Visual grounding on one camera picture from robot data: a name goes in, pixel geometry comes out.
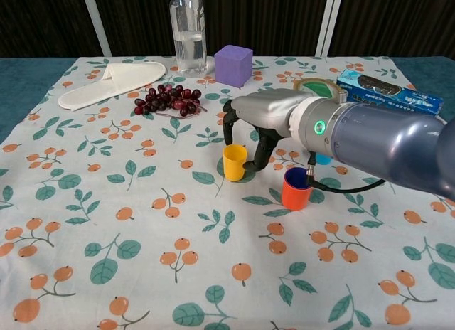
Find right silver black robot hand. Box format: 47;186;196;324
222;88;310;173

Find yellow plastic cup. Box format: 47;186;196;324
222;144;247;182

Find dark blue plastic cup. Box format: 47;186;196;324
283;166;314;192

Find purple foam cube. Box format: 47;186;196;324
213;44;254;88

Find yellow packing tape roll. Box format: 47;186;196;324
292;77;348;103

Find orange plastic cup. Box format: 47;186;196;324
281;167;314;211

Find dark red grape bunch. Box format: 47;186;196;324
134;83;208;120

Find clear plastic water bottle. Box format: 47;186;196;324
168;0;208;79

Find blue cookie box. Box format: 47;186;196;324
336;68;444;118

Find white disposable slipper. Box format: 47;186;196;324
58;61;167;112

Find floral print tablecloth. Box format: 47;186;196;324
0;55;455;330

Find teal table cover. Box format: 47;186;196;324
0;55;455;146

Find white screen frame post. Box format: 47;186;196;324
315;0;344;57
80;0;113;58

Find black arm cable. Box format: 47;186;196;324
306;151;387;194

